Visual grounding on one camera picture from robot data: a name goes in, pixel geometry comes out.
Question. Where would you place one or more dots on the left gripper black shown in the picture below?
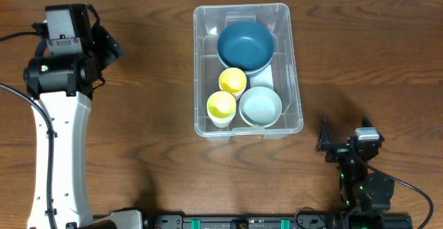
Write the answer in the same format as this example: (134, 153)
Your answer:
(110, 46)

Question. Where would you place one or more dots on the white plastic cup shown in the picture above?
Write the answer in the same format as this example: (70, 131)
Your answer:
(221, 125)

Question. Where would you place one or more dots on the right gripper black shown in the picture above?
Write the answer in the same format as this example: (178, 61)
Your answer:
(324, 143)

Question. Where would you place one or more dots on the pink plastic cup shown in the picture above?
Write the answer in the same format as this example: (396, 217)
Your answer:
(238, 94)

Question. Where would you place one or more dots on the light blue cup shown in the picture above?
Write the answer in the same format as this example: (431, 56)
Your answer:
(221, 120)

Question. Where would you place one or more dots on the cream large bowl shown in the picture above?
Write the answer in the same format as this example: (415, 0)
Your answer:
(247, 64)

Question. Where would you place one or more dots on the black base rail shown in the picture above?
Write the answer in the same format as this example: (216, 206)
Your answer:
(308, 220)

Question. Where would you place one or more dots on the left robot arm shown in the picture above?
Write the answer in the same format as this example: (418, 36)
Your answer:
(60, 81)

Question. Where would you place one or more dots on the dark blue bowl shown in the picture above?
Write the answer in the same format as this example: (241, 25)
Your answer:
(258, 71)
(244, 40)

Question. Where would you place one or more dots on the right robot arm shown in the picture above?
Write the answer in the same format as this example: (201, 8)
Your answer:
(366, 195)

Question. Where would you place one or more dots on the grey small bowl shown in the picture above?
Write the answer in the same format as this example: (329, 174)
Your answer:
(260, 107)

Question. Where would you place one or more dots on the yellow cup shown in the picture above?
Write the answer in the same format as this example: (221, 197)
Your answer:
(221, 105)
(232, 80)

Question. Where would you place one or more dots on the white label in bin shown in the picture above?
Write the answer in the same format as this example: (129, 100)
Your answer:
(264, 78)

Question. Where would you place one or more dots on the clear plastic storage bin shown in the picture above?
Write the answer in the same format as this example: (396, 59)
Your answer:
(209, 22)

